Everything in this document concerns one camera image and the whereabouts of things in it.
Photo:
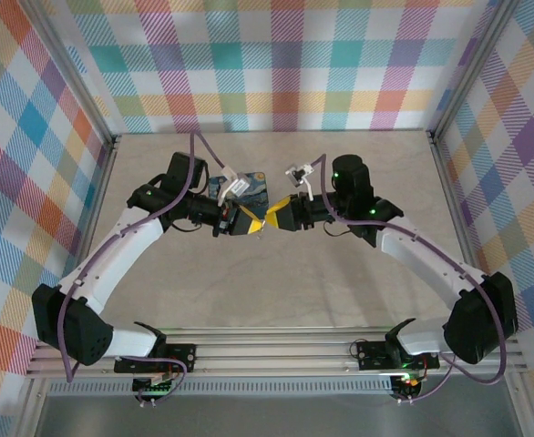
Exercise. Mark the silver round-head key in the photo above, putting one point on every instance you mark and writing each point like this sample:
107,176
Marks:
260,224

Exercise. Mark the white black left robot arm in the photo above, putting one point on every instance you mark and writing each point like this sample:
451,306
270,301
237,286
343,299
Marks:
112,255

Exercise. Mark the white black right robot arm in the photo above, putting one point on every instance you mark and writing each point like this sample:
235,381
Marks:
431,259

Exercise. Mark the grey metal panel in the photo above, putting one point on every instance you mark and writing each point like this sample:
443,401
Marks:
271,419

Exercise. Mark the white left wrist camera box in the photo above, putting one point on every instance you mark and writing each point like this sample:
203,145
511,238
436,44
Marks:
237,184

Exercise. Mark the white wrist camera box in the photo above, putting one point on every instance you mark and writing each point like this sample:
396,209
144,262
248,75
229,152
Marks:
237,184
296,173

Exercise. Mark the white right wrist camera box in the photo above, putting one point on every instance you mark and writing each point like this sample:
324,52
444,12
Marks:
296,173

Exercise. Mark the aluminium side rail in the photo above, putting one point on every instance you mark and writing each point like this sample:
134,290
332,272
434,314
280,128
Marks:
89,227
461,227

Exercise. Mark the aluminium mounting rail beam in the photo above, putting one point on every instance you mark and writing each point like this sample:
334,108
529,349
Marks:
271,355

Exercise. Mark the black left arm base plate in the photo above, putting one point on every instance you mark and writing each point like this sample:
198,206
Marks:
180,357

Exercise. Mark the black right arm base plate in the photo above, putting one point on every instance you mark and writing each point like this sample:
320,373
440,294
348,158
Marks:
372,355

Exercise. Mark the aluminium frame post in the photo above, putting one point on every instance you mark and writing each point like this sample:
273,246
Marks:
68,68
469,68

